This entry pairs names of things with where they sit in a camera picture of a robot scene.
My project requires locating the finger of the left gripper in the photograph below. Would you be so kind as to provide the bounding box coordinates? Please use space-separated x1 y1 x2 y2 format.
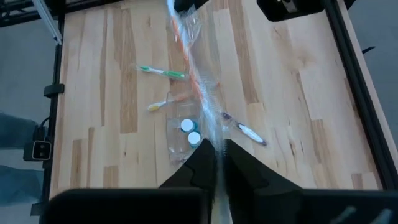
173 0 192 13
191 0 210 10

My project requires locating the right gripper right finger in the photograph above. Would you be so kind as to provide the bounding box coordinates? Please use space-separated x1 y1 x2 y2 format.
224 139 304 203

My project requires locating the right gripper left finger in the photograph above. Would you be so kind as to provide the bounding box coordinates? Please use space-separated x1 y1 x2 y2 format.
158 139 218 200

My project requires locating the blue mouthwash bottle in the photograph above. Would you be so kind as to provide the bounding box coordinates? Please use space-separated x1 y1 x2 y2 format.
180 118 200 134
187 131 202 149

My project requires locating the purple toothbrush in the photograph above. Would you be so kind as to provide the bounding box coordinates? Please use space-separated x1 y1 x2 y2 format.
220 111 268 147

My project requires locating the green toothbrush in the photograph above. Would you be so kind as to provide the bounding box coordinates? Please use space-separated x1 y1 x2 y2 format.
136 64 189 81

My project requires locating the yellow toothbrush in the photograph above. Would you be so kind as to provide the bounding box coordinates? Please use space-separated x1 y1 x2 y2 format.
147 92 195 112

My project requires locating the orange toothbrush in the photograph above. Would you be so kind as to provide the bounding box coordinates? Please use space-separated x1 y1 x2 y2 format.
166 0 234 224

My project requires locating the clear plastic zip bag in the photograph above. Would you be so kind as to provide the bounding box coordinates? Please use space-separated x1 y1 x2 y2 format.
165 107 231 164

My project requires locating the silver metal bar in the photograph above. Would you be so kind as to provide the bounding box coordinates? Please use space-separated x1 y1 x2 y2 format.
32 0 63 45

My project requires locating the small black table camera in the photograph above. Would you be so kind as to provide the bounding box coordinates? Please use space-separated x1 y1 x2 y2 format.
23 116 53 162

